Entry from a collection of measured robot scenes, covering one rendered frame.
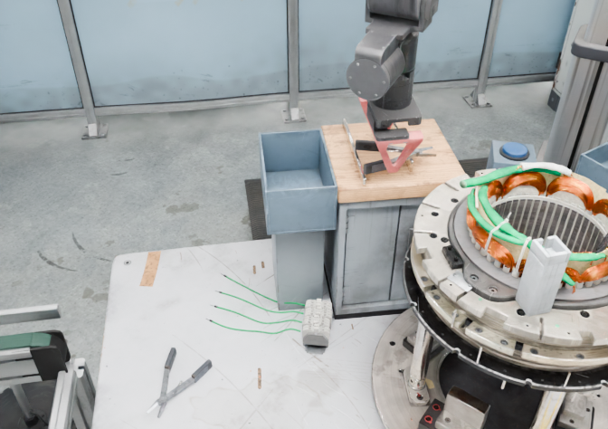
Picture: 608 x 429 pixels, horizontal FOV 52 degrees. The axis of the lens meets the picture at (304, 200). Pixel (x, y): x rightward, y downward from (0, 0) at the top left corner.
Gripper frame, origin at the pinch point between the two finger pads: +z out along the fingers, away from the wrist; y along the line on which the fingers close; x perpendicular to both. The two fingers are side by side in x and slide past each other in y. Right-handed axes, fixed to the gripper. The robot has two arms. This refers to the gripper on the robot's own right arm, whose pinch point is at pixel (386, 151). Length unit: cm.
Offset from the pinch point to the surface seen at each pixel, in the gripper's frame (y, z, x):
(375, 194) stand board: 5.5, 3.6, -2.7
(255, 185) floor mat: -137, 115, -17
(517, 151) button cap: -4.1, 5.6, 23.7
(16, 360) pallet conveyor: 4, 35, -64
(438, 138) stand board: -6.7, 3.4, 10.6
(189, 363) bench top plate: 12.5, 30.1, -33.7
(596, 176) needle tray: 4.3, 5.6, 33.4
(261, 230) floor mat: -106, 113, -17
